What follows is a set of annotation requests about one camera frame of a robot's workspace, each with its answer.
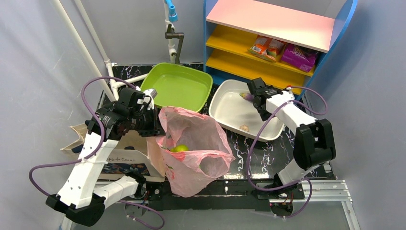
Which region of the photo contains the black metal base rail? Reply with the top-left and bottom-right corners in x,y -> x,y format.
126,177 -> 353,219

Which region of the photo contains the metal faucet bracket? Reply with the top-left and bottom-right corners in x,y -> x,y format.
165,23 -> 185,64

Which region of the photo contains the orange snack packet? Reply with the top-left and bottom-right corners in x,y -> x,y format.
248,35 -> 287,62

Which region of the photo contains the cream canvas tote bag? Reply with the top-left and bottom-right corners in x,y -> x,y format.
60,123 -> 166,182

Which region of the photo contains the purple eggplant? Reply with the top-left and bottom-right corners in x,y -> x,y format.
239,93 -> 253,102

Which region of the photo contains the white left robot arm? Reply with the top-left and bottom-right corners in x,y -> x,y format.
46,88 -> 165,227

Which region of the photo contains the pink plastic grocery bag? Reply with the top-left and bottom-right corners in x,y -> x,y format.
147,106 -> 235,197

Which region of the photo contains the blue yellow pink shelf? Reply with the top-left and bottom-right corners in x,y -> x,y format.
203,0 -> 357,88

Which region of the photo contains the purple snack packet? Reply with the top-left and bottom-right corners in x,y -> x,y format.
281,44 -> 319,72

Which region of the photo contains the small beige food piece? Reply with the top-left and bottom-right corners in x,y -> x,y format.
240,125 -> 250,132

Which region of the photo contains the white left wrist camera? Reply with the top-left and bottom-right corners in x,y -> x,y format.
142,88 -> 158,110

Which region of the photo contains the green plastic tray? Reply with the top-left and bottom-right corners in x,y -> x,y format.
140,63 -> 213,112

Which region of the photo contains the white plastic tray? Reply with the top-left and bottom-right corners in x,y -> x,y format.
209,80 -> 264,139

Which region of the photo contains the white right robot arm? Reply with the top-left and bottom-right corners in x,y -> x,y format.
247,78 -> 336,193

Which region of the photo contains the white pvc pipe frame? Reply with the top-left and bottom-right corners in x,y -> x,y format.
50,0 -> 150,101

